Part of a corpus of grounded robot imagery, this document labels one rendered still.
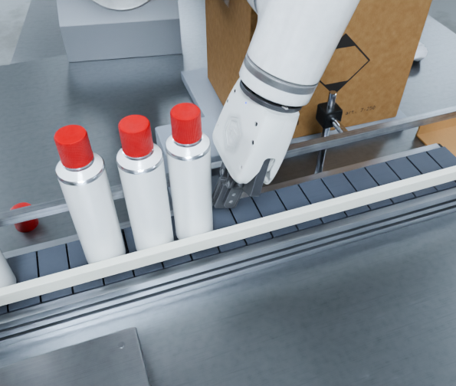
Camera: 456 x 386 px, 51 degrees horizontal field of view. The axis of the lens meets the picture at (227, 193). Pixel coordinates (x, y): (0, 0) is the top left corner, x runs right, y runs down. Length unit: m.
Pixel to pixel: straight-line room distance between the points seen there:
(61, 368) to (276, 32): 0.42
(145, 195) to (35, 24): 0.88
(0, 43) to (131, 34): 2.18
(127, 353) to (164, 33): 0.75
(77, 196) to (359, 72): 0.51
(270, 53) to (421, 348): 0.40
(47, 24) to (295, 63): 0.95
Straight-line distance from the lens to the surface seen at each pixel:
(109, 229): 0.58
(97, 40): 1.13
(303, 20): 0.47
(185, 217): 0.60
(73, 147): 0.50
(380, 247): 0.74
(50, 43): 1.26
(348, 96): 0.86
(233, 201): 0.61
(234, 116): 0.55
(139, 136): 0.50
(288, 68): 0.49
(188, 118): 0.50
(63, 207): 0.62
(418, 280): 0.72
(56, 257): 0.67
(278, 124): 0.51
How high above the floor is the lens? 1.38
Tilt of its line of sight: 46 degrees down
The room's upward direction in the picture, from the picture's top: straight up
